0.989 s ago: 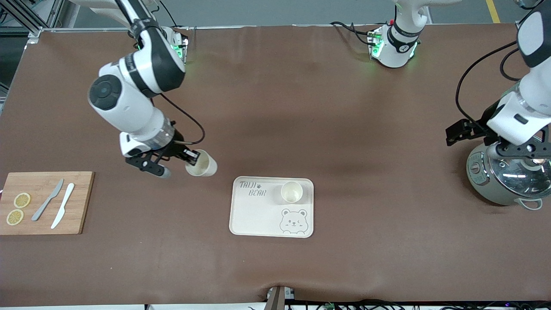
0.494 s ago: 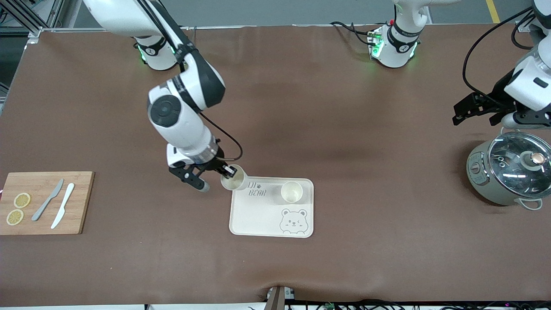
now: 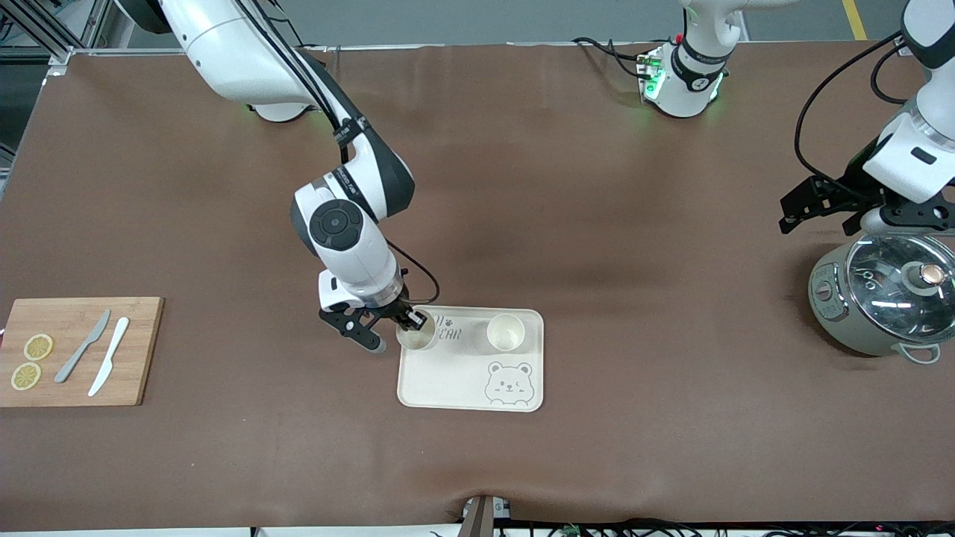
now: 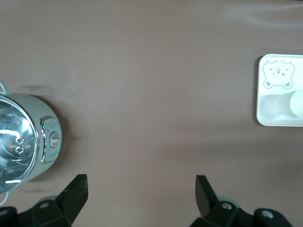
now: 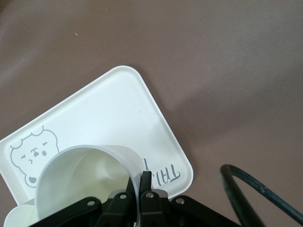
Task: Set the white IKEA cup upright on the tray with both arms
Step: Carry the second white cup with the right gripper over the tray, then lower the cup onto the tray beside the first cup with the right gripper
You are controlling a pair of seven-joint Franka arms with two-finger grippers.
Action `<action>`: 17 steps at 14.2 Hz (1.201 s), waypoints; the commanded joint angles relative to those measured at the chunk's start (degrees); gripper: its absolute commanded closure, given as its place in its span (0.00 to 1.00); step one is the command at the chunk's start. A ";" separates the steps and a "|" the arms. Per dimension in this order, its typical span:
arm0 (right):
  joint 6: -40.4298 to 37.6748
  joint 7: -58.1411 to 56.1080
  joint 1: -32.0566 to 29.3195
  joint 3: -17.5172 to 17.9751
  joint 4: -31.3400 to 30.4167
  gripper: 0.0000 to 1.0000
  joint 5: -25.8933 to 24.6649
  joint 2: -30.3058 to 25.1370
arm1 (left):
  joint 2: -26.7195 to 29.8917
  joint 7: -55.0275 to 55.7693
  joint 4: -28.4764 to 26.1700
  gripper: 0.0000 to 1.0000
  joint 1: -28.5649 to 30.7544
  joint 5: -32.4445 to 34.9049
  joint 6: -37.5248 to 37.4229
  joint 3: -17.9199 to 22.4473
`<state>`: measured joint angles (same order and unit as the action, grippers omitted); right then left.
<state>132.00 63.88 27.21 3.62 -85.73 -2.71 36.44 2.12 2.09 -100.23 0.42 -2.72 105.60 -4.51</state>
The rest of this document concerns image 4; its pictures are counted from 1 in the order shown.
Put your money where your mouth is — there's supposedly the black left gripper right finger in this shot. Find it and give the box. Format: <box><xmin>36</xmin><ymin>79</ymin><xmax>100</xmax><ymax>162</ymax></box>
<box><xmin>191</xmin><ymin>175</ymin><xmax>240</xmax><ymax>227</ymax></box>

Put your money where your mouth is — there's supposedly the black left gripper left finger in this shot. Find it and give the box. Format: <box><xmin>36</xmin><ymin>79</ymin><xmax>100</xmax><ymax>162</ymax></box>
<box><xmin>33</xmin><ymin>174</ymin><xmax>89</xmax><ymax>227</ymax></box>

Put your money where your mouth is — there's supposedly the white plastic cup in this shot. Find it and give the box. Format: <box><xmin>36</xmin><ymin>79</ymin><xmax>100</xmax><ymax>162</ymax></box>
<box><xmin>272</xmin><ymin>89</ymin><xmax>303</xmax><ymax>119</ymax></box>

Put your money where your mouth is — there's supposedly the cream tray with bear print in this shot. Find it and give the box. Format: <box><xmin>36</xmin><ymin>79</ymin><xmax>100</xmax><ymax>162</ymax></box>
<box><xmin>255</xmin><ymin>53</ymin><xmax>303</xmax><ymax>128</ymax></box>

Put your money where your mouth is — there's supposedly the glass pot lid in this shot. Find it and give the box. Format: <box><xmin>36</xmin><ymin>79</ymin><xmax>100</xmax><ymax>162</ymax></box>
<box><xmin>0</xmin><ymin>94</ymin><xmax>40</xmax><ymax>192</ymax></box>

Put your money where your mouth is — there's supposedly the grey-green electric cooking pot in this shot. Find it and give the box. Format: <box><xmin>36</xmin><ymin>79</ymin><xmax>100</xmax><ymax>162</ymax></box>
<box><xmin>0</xmin><ymin>81</ymin><xmax>63</xmax><ymax>206</ymax></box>

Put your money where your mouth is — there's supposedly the brown table cover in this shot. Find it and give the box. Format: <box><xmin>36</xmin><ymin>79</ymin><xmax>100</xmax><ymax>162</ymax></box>
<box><xmin>0</xmin><ymin>0</ymin><xmax>303</xmax><ymax>227</ymax></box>

